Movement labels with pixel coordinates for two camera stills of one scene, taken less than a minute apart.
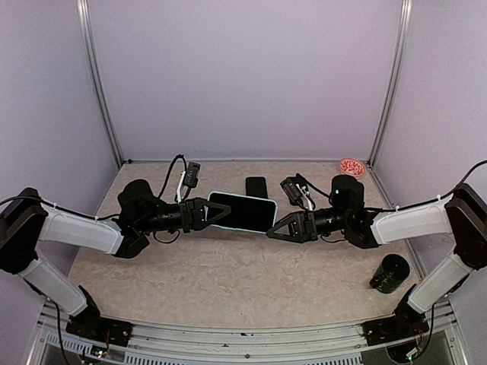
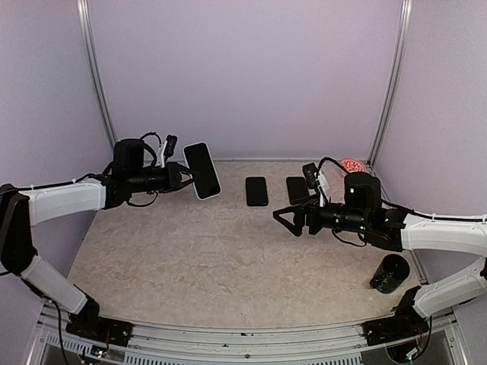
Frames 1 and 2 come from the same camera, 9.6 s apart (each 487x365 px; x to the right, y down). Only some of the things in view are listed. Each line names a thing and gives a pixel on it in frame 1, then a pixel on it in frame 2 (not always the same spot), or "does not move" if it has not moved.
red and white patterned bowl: [352, 167] does not move
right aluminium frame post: [396, 79] does not move
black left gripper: [189, 212] -> [173, 177]
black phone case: [256, 186] does not move
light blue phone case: [248, 214] -> [205, 180]
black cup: [393, 270] does not move
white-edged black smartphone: [246, 213] -> [198, 159]
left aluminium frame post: [84, 8] does not move
